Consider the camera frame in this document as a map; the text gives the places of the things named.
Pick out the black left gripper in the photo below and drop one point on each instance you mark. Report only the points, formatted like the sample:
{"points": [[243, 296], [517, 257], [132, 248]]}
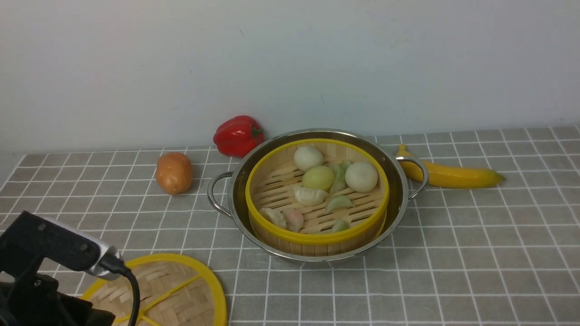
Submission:
{"points": [[32, 299]]}

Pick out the bamboo steamer lid yellow rim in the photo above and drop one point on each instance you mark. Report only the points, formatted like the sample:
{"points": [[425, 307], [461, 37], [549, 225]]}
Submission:
{"points": [[175, 290]]}

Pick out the bamboo steamer basket yellow rim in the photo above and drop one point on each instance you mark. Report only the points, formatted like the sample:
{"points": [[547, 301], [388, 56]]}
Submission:
{"points": [[271, 184]]}

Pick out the stainless steel pot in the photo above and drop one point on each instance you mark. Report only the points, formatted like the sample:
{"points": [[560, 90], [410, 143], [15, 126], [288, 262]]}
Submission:
{"points": [[226, 193]]}

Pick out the brown potato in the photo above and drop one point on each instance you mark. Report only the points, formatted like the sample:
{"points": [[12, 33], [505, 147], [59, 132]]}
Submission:
{"points": [[174, 173]]}

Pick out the pale white dumpling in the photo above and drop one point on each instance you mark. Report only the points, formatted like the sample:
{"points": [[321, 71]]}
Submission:
{"points": [[274, 217]]}

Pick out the red bell pepper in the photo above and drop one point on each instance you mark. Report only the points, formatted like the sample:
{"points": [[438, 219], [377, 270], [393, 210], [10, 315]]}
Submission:
{"points": [[238, 136]]}

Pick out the pink dumpling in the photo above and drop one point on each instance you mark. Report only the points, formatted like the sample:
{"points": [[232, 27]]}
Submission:
{"points": [[294, 219]]}

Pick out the white round bun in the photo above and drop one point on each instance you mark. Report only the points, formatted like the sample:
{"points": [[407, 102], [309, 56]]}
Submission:
{"points": [[307, 157], [362, 177]]}

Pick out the yellow-green round bun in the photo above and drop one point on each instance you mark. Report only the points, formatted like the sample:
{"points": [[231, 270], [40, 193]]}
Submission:
{"points": [[319, 177]]}

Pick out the small green dumpling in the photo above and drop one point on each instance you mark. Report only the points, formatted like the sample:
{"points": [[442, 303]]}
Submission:
{"points": [[340, 225]]}

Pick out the yellow banana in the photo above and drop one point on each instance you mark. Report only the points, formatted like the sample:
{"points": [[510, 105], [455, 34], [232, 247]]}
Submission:
{"points": [[450, 176]]}

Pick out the grey checkered tablecloth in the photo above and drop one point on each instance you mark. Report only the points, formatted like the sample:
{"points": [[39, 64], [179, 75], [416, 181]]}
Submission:
{"points": [[497, 256]]}

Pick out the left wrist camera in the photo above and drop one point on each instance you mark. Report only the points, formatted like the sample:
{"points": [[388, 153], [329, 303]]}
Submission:
{"points": [[30, 239]]}

